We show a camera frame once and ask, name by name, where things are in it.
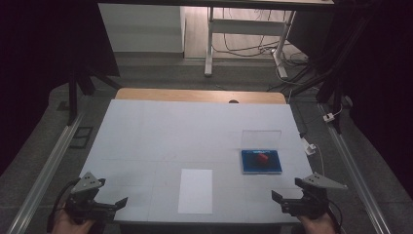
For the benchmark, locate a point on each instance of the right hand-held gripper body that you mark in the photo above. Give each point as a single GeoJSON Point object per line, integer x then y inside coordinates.
{"type": "Point", "coordinates": [308, 203]}

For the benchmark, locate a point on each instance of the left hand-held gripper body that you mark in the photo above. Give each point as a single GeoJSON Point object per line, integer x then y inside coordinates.
{"type": "Point", "coordinates": [82, 206]}

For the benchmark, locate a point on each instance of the blue case with clear lid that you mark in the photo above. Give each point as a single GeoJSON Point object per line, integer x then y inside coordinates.
{"type": "Point", "coordinates": [261, 164]}

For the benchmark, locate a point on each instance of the red stamp block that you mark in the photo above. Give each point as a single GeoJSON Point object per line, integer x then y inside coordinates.
{"type": "Point", "coordinates": [262, 158]}

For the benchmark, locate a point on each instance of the person's right hand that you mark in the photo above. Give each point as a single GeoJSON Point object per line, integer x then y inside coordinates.
{"type": "Point", "coordinates": [316, 226]}

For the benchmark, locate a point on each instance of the person's left hand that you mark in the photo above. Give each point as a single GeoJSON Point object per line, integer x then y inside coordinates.
{"type": "Point", "coordinates": [66, 226]}

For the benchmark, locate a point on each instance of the white paper sheet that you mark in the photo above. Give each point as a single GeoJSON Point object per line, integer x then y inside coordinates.
{"type": "Point", "coordinates": [195, 191]}

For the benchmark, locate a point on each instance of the black metal stand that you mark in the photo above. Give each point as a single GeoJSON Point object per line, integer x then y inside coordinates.
{"type": "Point", "coordinates": [334, 87]}
{"type": "Point", "coordinates": [73, 97]}

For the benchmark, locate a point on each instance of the black curtain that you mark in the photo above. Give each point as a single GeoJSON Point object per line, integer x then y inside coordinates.
{"type": "Point", "coordinates": [35, 65]}
{"type": "Point", "coordinates": [383, 81]}

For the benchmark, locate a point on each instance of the white cabinet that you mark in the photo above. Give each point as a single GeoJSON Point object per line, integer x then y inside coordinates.
{"type": "Point", "coordinates": [142, 29]}

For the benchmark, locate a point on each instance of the black floor socket frame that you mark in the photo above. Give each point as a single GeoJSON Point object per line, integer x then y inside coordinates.
{"type": "Point", "coordinates": [81, 137]}

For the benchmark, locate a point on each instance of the aluminium rail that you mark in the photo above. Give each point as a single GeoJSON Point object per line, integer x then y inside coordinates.
{"type": "Point", "coordinates": [357, 175]}
{"type": "Point", "coordinates": [45, 172]}

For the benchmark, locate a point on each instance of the white desk frame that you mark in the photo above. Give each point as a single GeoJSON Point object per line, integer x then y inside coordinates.
{"type": "Point", "coordinates": [246, 27]}

